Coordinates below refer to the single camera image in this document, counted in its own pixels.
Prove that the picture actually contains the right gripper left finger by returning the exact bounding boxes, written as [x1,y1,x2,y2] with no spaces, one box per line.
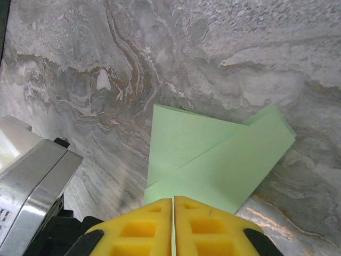
[66,197,174,256]

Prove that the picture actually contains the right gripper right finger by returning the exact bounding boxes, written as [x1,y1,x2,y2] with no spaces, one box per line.
[173,196,283,256]

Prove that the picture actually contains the light green paper sheet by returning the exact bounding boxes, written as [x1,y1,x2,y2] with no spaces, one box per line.
[145,103,297,215]

